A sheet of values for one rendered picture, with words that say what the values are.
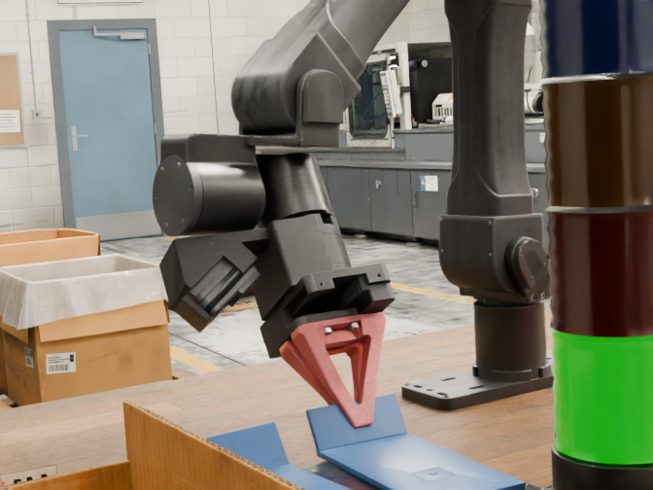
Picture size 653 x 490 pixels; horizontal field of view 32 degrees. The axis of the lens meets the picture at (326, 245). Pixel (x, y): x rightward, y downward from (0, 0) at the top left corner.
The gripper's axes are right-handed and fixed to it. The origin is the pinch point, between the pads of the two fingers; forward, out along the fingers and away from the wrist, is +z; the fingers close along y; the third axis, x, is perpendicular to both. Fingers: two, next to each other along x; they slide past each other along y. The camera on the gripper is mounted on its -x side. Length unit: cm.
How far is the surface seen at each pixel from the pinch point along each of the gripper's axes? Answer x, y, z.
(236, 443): -9.9, 1.7, 0.5
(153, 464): -15.3, 0.9, 0.4
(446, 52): 551, -681, -463
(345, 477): -4.4, 4.3, 4.6
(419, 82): 475, -632, -404
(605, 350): -16.1, 46.2, 9.8
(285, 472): -7.5, 2.5, 3.1
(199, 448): -14.8, 8.8, 1.8
